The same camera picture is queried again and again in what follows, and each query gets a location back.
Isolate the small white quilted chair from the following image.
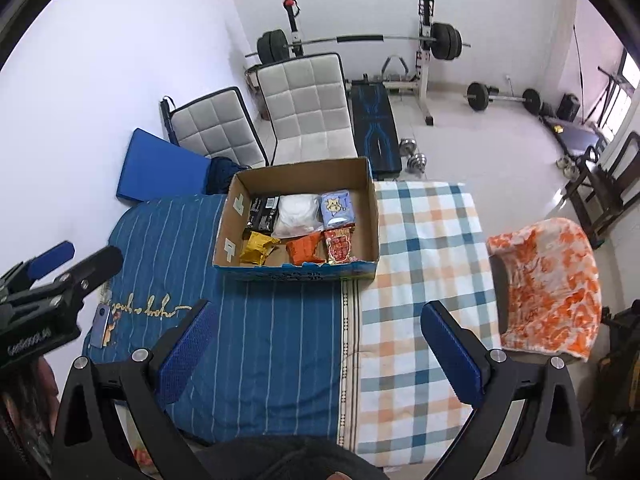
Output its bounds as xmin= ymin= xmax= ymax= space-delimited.
xmin=169 ymin=86 xmax=268 ymax=171

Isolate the white clear plastic bag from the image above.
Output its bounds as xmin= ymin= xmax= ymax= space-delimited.
xmin=272 ymin=193 xmax=323 ymax=238

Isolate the orange floral blanket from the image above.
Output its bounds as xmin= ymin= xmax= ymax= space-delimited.
xmin=486 ymin=217 xmax=603 ymax=362

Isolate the black slim bag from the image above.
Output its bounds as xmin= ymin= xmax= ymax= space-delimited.
xmin=159 ymin=95 xmax=177 ymax=145

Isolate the long racked barbell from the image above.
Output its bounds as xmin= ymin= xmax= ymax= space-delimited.
xmin=245 ymin=22 xmax=472 ymax=63

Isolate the person's left forearm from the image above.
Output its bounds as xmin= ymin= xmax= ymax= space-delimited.
xmin=0 ymin=355 xmax=59 ymax=480

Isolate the light blue tissue pack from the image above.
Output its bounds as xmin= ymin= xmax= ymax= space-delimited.
xmin=320 ymin=189 xmax=357 ymax=228

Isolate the thin long pole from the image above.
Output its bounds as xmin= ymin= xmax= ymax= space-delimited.
xmin=572 ymin=25 xmax=589 ymax=122

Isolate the red snack packet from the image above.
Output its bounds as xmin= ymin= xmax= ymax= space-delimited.
xmin=322 ymin=226 xmax=357 ymax=264

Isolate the blue phone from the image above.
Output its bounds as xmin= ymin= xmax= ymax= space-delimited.
xmin=91 ymin=305 xmax=115 ymax=348

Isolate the window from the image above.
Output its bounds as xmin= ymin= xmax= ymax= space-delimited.
xmin=620 ymin=50 xmax=640 ymax=97

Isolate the yellow snack packet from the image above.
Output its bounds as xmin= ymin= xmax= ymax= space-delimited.
xmin=239 ymin=231 xmax=281 ymax=266

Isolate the dark blue cloth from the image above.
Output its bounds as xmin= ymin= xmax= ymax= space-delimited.
xmin=207 ymin=156 xmax=251 ymax=195

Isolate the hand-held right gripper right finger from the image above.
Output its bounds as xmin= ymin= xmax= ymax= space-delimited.
xmin=420 ymin=301 xmax=587 ymax=480

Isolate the short floor barbell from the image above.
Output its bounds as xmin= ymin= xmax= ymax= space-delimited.
xmin=466 ymin=81 xmax=543 ymax=113

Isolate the white barbell rack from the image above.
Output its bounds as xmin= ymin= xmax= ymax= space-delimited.
xmin=282 ymin=0 xmax=441 ymax=126

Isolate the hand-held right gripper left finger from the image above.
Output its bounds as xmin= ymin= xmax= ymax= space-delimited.
xmin=51 ymin=299 xmax=219 ymax=480

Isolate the black tripod stand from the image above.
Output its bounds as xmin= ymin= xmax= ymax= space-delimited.
xmin=597 ymin=66 xmax=632 ymax=126

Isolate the black snack packet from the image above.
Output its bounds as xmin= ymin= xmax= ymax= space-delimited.
xmin=245 ymin=196 xmax=281 ymax=235

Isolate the large white quilted chair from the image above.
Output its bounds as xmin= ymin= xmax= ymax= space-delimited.
xmin=256 ymin=52 xmax=358 ymax=166

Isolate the dark exercise board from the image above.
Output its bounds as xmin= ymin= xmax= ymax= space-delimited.
xmin=542 ymin=115 xmax=603 ymax=156

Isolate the black speaker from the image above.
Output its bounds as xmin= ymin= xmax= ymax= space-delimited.
xmin=556 ymin=92 xmax=581 ymax=122

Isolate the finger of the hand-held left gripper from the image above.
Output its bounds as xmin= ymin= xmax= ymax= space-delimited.
xmin=0 ymin=240 xmax=77 ymax=294
xmin=29 ymin=245 xmax=125 ymax=307

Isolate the dark wooden chair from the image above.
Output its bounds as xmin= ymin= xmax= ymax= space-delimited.
xmin=590 ymin=132 xmax=640 ymax=248
xmin=570 ymin=145 xmax=608 ymax=241

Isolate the black weight bench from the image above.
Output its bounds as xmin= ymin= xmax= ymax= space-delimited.
xmin=349 ymin=80 xmax=402 ymax=171

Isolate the orange snack packet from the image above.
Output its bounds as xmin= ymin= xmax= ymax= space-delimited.
xmin=286 ymin=231 xmax=327 ymax=266

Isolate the plaid blanket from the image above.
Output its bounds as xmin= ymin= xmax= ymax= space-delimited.
xmin=340 ymin=180 xmax=503 ymax=466

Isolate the blue striped blanket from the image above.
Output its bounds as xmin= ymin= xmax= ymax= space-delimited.
xmin=82 ymin=192 xmax=351 ymax=446

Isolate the cardboard box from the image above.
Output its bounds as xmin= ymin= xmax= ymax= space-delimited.
xmin=212 ymin=156 xmax=381 ymax=282

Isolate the blue foam mat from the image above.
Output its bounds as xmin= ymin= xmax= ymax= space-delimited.
xmin=115 ymin=128 xmax=213 ymax=206

